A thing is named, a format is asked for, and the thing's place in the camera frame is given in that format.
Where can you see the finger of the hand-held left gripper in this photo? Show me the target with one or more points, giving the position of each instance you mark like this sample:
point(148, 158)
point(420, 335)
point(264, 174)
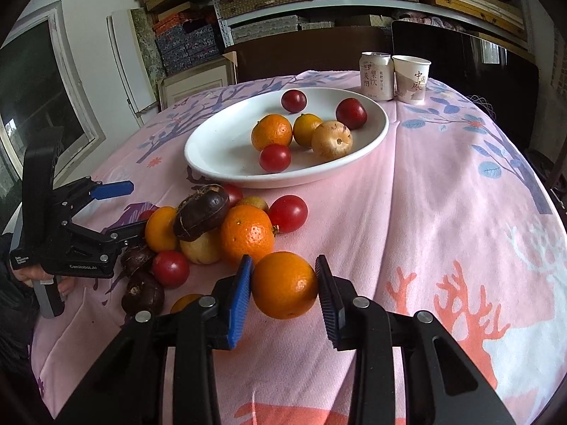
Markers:
point(110, 190)
point(115, 235)

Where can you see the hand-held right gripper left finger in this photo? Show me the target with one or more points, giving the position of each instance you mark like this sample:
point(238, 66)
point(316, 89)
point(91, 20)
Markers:
point(239, 305)

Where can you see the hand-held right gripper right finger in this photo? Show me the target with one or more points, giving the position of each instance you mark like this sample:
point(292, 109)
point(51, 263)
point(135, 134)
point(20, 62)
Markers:
point(330, 307)

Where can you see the orange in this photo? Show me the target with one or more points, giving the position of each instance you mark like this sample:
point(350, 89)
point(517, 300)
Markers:
point(271, 132)
point(246, 239)
point(285, 284)
point(159, 230)
point(185, 303)

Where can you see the yellow round fruit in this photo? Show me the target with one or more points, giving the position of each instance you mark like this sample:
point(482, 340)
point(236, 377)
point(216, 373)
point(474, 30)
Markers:
point(200, 252)
point(254, 203)

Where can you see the white plate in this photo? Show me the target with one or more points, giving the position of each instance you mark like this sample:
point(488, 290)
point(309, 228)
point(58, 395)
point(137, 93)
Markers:
point(221, 141)

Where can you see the person's left hand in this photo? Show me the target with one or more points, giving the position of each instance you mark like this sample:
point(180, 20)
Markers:
point(26, 274)

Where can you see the dark brown water chestnut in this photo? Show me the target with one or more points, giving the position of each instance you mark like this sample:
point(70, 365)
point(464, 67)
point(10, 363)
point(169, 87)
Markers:
point(135, 260)
point(142, 293)
point(201, 212)

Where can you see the small red tomato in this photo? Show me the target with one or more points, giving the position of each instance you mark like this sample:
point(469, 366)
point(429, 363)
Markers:
point(234, 192)

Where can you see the pink printed tablecloth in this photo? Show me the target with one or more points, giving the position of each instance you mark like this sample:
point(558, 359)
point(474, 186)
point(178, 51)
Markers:
point(421, 230)

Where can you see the white framed window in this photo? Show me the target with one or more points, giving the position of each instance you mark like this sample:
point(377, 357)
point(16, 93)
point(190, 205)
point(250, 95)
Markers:
point(35, 93)

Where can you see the white board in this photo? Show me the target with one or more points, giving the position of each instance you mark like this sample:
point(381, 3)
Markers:
point(126, 62)

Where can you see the green marbled board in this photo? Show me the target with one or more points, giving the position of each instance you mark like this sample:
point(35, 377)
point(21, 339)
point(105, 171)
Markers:
point(146, 40)

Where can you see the stack of blue patterned boxes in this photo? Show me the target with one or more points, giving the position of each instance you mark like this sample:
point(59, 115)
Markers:
point(186, 48)

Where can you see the tan round fruit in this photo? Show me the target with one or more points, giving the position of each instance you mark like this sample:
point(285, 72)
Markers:
point(332, 140)

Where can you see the small yellow-orange citrus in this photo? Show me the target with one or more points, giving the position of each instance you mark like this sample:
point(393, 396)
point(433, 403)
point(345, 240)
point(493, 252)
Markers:
point(305, 129)

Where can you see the large dark red tomato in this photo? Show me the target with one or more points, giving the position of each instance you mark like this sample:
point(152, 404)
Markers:
point(351, 113)

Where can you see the dark brown board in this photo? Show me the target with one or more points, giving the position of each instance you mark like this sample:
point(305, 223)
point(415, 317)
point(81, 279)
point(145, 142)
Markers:
point(301, 53)

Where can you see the white drink can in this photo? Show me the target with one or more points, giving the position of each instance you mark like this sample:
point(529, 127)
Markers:
point(376, 77)

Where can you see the white paper cup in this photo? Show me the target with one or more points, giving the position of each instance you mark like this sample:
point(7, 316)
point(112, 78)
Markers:
point(411, 82)

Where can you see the glossy black panel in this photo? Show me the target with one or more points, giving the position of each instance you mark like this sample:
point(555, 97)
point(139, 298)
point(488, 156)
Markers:
point(465, 66)

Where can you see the white metal shelf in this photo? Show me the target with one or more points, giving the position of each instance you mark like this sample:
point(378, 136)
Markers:
point(336, 9)

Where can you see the wooden picture frame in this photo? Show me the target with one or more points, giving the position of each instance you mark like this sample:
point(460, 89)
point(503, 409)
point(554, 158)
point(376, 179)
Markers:
point(195, 82)

